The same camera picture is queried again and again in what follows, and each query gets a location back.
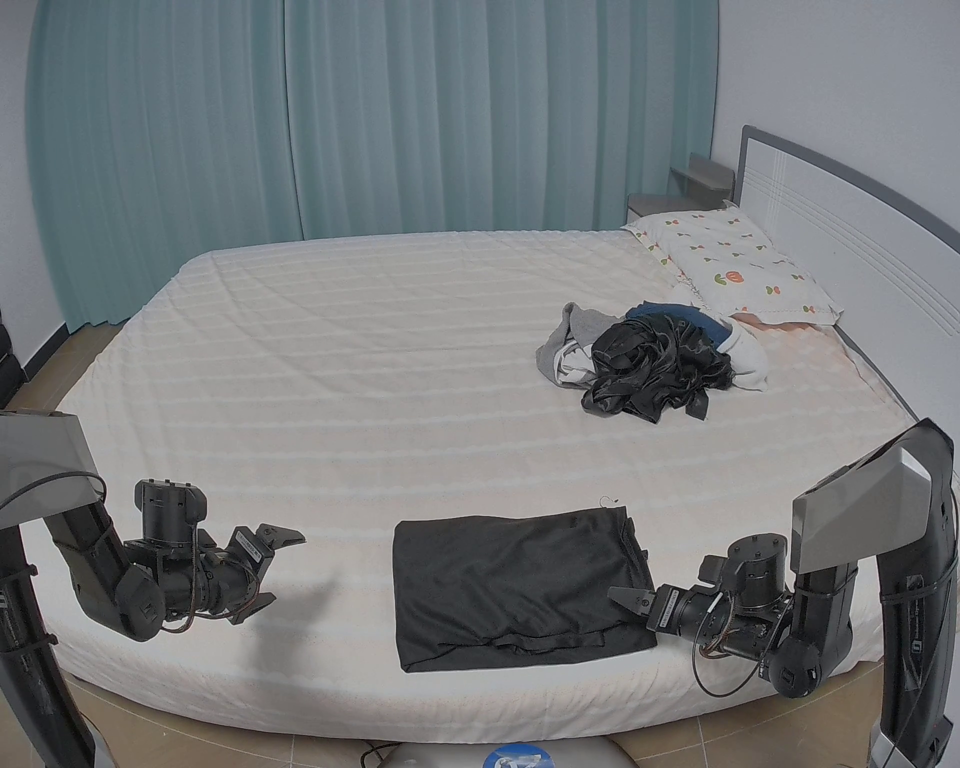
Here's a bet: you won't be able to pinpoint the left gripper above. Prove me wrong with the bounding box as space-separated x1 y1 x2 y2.
191 523 307 626

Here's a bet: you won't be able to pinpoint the black cable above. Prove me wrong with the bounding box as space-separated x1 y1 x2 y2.
0 471 108 520
159 611 226 637
691 637 775 700

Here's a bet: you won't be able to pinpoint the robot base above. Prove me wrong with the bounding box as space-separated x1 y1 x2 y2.
360 738 639 768

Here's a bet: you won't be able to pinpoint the bed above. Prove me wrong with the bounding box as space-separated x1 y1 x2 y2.
56 125 960 740

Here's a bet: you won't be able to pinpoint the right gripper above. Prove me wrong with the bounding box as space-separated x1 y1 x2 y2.
606 585 734 646

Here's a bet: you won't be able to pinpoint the blue-green curtain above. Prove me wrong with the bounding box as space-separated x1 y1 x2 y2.
283 0 721 237
26 0 303 331

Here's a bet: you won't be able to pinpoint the grey bedside table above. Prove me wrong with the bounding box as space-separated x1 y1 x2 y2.
626 153 738 222

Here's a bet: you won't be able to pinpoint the dark grey chest of drawers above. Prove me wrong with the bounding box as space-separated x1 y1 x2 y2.
0 307 27 406

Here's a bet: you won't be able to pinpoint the pile of clothes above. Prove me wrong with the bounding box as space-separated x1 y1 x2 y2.
534 300 771 425

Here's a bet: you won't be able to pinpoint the white printed pillow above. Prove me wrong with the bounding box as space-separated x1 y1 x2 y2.
622 210 845 328

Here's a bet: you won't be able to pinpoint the black trousers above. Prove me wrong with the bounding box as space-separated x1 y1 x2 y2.
392 506 658 674

